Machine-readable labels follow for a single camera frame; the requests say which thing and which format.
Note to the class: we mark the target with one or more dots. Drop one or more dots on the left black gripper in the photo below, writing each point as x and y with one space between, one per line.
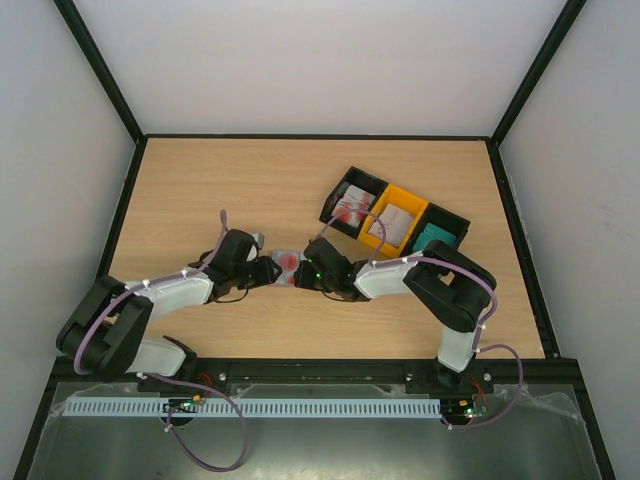
266 274

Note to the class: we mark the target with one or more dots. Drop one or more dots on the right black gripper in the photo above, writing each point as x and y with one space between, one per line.
305 273

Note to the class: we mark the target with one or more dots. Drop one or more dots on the red white credit card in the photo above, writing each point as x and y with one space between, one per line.
289 263

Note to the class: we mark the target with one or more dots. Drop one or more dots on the brown leather card holder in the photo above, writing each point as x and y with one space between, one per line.
275 254

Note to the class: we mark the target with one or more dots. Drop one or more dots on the black bin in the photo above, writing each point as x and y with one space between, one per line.
359 178
436 223

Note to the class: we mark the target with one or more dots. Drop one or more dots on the yellow bin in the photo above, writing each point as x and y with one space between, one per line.
405 200

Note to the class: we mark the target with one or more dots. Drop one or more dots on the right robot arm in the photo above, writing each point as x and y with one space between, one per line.
458 292

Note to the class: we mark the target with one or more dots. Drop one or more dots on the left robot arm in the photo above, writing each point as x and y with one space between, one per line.
106 334

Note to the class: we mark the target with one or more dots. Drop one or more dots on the red white card stack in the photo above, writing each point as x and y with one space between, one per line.
350 204

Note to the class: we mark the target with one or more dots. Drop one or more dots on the white patterned card stack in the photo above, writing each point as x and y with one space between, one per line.
397 223

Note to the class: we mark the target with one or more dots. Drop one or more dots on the teal card stack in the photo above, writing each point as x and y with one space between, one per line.
433 232

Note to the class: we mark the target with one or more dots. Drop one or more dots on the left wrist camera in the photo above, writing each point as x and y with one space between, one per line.
259 239

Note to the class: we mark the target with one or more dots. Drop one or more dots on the light blue cable duct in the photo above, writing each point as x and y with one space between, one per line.
256 408

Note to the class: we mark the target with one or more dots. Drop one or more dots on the black frame rail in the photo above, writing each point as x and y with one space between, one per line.
417 376

